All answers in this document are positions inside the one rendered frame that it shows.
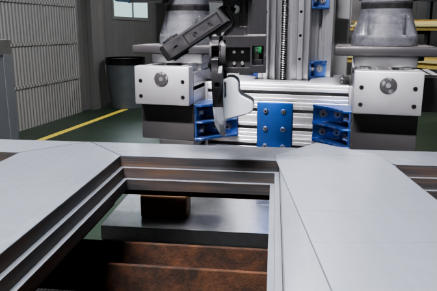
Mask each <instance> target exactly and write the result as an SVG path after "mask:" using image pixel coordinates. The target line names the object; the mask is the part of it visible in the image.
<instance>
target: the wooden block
mask: <svg viewBox="0 0 437 291"><path fill-rule="evenodd" d="M140 209H141V217H151V218H182V219H186V218H187V216H188V213H189V211H190V209H191V197H183V196H152V195H141V196H140Z"/></svg>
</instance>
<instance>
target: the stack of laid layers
mask: <svg viewBox="0 0 437 291"><path fill-rule="evenodd" d="M393 165H394V164H393ZM394 166H395V167H396V168H398V169H399V170H401V171H402V172H403V173H404V174H405V175H406V176H408V177H409V178H410V179H411V180H413V181H414V182H415V183H416V184H418V185H419V186H420V187H422V189H424V190H425V191H426V192H428V193H429V194H430V195H431V196H433V197H434V198H435V199H437V167H434V166H397V165H394ZM126 190H155V191H171V192H203V193H219V194H250V195H266V196H270V199H269V241H268V263H267V291H331V290H330V287H329V285H328V283H327V281H326V278H325V276H324V273H323V271H322V269H321V266H320V264H319V261H318V259H317V257H316V254H315V252H314V250H313V248H312V245H311V242H310V240H309V238H308V235H307V233H306V231H305V228H304V226H303V224H302V221H301V219H300V216H299V215H298V212H297V209H296V207H295V204H294V202H293V200H292V198H291V195H290V193H289V190H288V189H287V186H286V183H285V181H284V178H283V176H282V174H281V171H280V169H279V167H278V164H277V162H275V161H255V160H215V159H195V158H155V157H122V156H120V157H119V158H117V159H116V160H115V161H114V162H113V163H112V164H110V165H109V166H108V167H106V168H105V169H104V170H103V171H102V172H101V173H99V174H98V175H97V176H95V177H94V178H93V179H92V180H91V181H90V182H89V183H87V184H86V185H84V187H82V188H81V189H80V190H79V191H78V192H76V193H75V194H74V195H73V196H72V197H70V198H69V199H68V200H67V201H65V202H64V203H63V204H62V205H61V206H59V207H58V208H57V209H56V210H54V211H53V212H52V213H51V214H50V215H49V216H47V217H46V218H45V219H43V220H42V221H41V222H40V223H39V224H38V225H36V226H35V227H34V228H32V229H31V230H30V231H29V232H28V233H27V234H25V235H24V236H23V237H21V238H20V239H19V240H18V241H17V242H16V243H14V244H13V245H12V246H10V247H9V248H8V249H7V250H6V251H5V252H3V253H2V254H1V255H0V291H34V290H35V289H36V287H37V286H38V285H39V284H40V283H41V282H42V281H43V280H44V279H45V278H46V277H47V276H48V275H49V274H50V273H51V271H52V270H53V269H54V268H55V267H56V266H57V265H58V264H59V262H60V261H61V260H62V259H63V258H64V257H65V256H66V255H67V254H68V253H69V252H70V251H71V250H72V249H73V247H74V246H75V245H76V244H77V243H78V242H79V241H80V240H81V239H82V237H84V235H86V234H87V232H89V230H90V229H91V228H92V227H93V226H94V225H95V224H96V222H97V221H98V220H99V219H100V218H101V217H102V216H103V215H104V214H105V213H106V212H107V211H108V210H109V209H110V208H111V207H112V205H113V204H114V203H115V202H116V201H117V200H118V199H119V197H120V196H121V195H122V194H123V193H124V192H125V191H126Z"/></svg>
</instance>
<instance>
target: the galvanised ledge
mask: <svg viewBox="0 0 437 291"><path fill-rule="evenodd" d="M140 196H141V195H136V194H128V195H127V196H126V197H125V199H124V200H123V201H122V202H121V203H120V204H119V205H118V206H117V207H116V208H115V210H114V211H113V212H112V213H111V214H110V215H109V217H108V218H107V219H106V220H105V221H104V222H103V223H102V224H101V239H112V240H136V241H148V242H172V243H184V244H207V245H220V246H244V247H268V241H269V205H256V200H259V199H229V198H213V197H191V209H190V211H189V213H188V216H187V218H186V219H182V218H151V217H141V209H140Z"/></svg>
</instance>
